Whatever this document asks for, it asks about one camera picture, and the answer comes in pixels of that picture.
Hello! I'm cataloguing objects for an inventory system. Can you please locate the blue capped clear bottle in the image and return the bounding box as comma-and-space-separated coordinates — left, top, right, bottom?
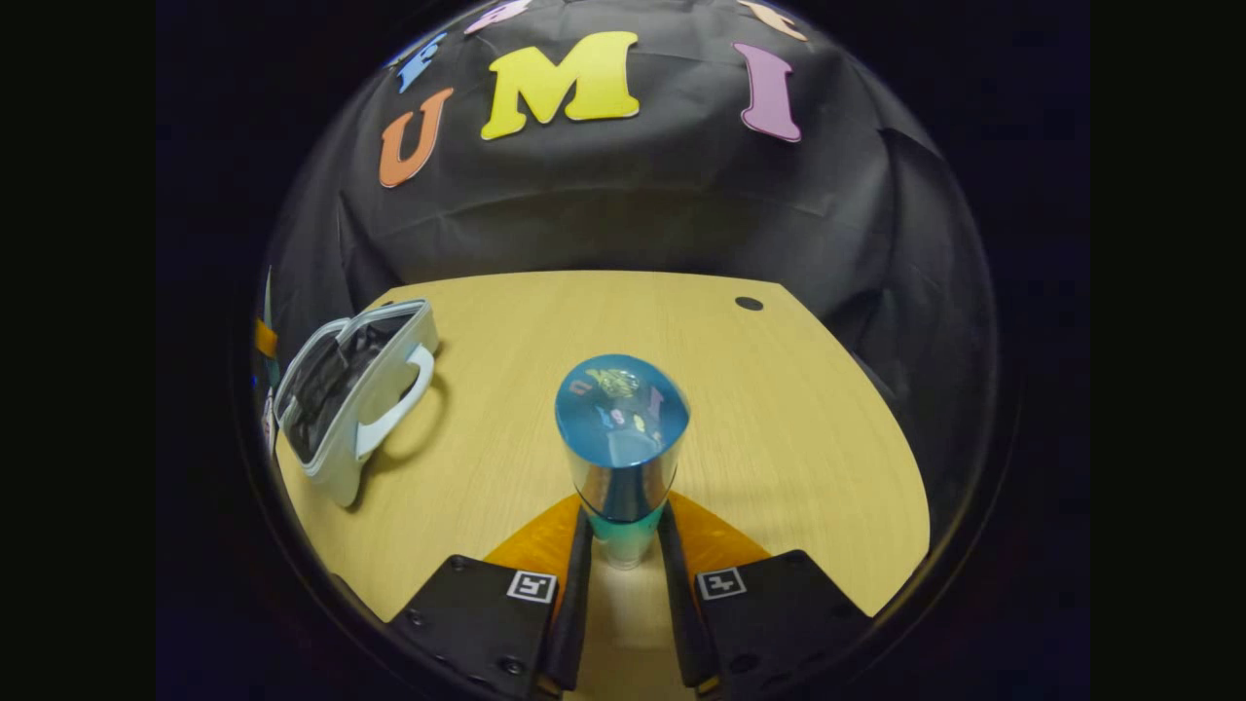
555, 353, 691, 572

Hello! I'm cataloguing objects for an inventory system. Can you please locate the light blue small suitcase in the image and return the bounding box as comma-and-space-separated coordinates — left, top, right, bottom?
273, 299, 441, 509

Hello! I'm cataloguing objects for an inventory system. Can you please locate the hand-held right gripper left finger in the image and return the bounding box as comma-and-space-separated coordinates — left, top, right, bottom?
387, 492, 596, 701

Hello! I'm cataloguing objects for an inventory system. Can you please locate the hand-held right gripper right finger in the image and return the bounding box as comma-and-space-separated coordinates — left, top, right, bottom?
657, 492, 872, 701

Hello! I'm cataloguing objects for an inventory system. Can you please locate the black backdrop cloth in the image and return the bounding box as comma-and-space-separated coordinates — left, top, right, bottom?
255, 0, 999, 546

